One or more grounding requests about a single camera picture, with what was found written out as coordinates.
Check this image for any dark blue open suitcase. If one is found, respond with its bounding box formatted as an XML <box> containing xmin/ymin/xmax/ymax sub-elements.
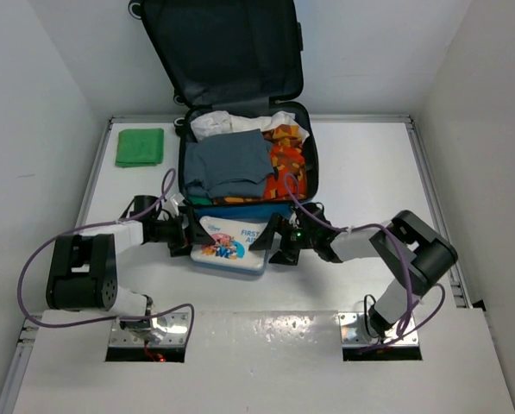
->
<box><xmin>127</xmin><ymin>0</ymin><xmax>321</xmax><ymax>234</ymax></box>

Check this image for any orange camouflage garment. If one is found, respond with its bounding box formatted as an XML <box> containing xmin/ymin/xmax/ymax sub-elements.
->
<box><xmin>213</xmin><ymin>124</ymin><xmax>308</xmax><ymax>205</ymax></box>

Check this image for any first aid cartoon box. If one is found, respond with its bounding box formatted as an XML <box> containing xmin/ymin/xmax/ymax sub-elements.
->
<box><xmin>190</xmin><ymin>216</ymin><xmax>268</xmax><ymax>275</ymax></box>

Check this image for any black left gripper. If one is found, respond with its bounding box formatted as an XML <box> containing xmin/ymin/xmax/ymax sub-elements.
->
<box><xmin>151</xmin><ymin>208</ymin><xmax>215</xmax><ymax>257</ymax></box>

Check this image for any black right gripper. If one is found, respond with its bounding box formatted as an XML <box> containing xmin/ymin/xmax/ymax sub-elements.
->
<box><xmin>251</xmin><ymin>212</ymin><xmax>317</xmax><ymax>266</ymax></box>

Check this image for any metal base plate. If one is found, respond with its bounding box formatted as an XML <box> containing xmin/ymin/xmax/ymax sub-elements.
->
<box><xmin>338</xmin><ymin>310</ymin><xmax>421</xmax><ymax>348</ymax></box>
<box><xmin>109</xmin><ymin>312</ymin><xmax>190</xmax><ymax>348</ymax></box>

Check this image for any green folded towel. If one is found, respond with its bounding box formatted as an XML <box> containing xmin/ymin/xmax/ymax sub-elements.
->
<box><xmin>115</xmin><ymin>129</ymin><xmax>164</xmax><ymax>168</ymax></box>

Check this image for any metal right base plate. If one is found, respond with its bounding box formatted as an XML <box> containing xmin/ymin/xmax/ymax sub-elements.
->
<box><xmin>338</xmin><ymin>310</ymin><xmax>421</xmax><ymax>348</ymax></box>

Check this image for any grey blue shirt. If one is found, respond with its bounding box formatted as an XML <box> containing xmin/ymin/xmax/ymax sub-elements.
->
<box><xmin>183</xmin><ymin>129</ymin><xmax>273</xmax><ymax>198</ymax></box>

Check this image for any white bag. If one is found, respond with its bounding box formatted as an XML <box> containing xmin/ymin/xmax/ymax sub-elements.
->
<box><xmin>191</xmin><ymin>110</ymin><xmax>232</xmax><ymax>141</ymax></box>

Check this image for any green enterprise shirt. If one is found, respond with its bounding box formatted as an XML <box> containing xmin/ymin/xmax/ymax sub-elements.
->
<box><xmin>186</xmin><ymin>196</ymin><xmax>214</xmax><ymax>206</ymax></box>

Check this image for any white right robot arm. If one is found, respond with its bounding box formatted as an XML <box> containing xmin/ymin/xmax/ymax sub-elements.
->
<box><xmin>249</xmin><ymin>203</ymin><xmax>458</xmax><ymax>340</ymax></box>

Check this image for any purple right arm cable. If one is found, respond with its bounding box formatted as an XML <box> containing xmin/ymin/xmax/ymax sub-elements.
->
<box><xmin>282</xmin><ymin>172</ymin><xmax>447</xmax><ymax>351</ymax></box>

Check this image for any white cloth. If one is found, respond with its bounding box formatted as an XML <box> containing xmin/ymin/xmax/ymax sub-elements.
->
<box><xmin>229</xmin><ymin>111</ymin><xmax>310</xmax><ymax>141</ymax></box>

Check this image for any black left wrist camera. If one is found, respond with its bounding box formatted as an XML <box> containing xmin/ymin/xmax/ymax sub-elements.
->
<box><xmin>119</xmin><ymin>195</ymin><xmax>160</xmax><ymax>221</ymax></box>

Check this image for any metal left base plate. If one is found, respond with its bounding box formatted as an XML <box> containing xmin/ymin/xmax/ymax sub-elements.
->
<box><xmin>109</xmin><ymin>312</ymin><xmax>190</xmax><ymax>348</ymax></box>

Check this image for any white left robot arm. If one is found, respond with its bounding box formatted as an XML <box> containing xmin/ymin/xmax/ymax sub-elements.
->
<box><xmin>46</xmin><ymin>194</ymin><xmax>212</xmax><ymax>330</ymax></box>

